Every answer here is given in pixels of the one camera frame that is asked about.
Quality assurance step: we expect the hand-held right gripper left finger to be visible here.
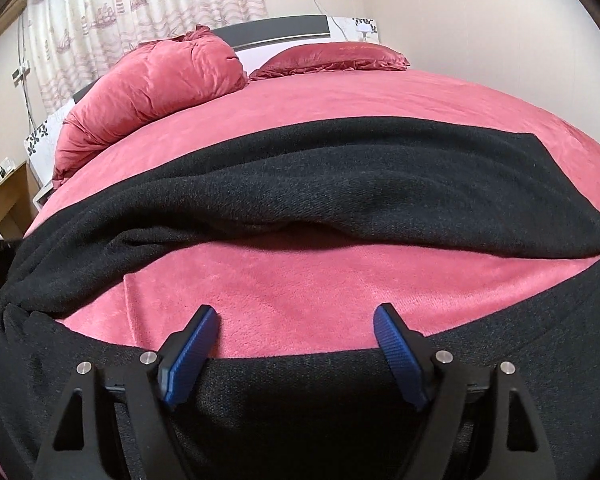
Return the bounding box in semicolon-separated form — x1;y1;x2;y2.
36;305;218;480

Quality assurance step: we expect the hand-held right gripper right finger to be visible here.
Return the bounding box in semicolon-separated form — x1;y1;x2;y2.
372;303;563;480

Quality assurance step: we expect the black knitted blanket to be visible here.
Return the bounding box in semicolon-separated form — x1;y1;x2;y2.
0;117;600;480

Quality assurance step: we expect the wooden desk cabinet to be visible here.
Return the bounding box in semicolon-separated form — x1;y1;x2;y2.
0;160;36;243

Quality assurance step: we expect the pink plush bed blanket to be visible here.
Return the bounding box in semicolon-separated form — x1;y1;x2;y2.
0;67;600;480

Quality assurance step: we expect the white floral bedside cabinet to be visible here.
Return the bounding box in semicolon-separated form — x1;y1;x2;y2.
330;16;381;43
24;100;76;211

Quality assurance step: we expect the rolled pink duvet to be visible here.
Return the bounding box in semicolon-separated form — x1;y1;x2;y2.
52;26;248;188

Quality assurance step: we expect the red satin pillow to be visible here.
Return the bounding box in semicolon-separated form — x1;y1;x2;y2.
249;42;411;82

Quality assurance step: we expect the grey and white headboard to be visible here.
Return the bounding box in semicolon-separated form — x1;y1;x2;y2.
72;14;331;106

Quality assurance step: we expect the ship print curtain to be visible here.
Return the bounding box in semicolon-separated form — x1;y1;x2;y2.
22;0;270;111

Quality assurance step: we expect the grey wall cable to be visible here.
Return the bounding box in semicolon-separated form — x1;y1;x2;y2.
21;10;40;126

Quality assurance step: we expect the white power cable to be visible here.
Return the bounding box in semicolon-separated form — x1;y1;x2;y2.
310;0;353;41

